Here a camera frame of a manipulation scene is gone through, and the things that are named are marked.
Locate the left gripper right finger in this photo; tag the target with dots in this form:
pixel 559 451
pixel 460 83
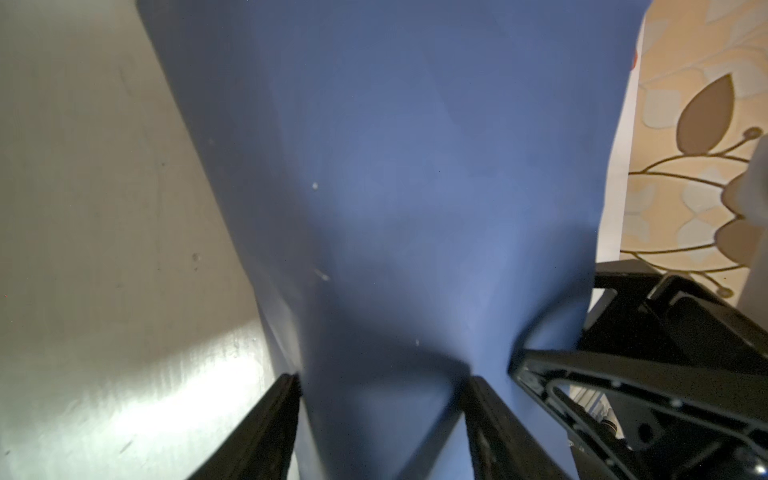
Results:
pixel 500 446

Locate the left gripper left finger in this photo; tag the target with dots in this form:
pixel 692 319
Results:
pixel 262 444

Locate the light blue wrapping paper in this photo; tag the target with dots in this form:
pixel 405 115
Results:
pixel 414 188

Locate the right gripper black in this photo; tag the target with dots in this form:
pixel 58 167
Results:
pixel 684 372

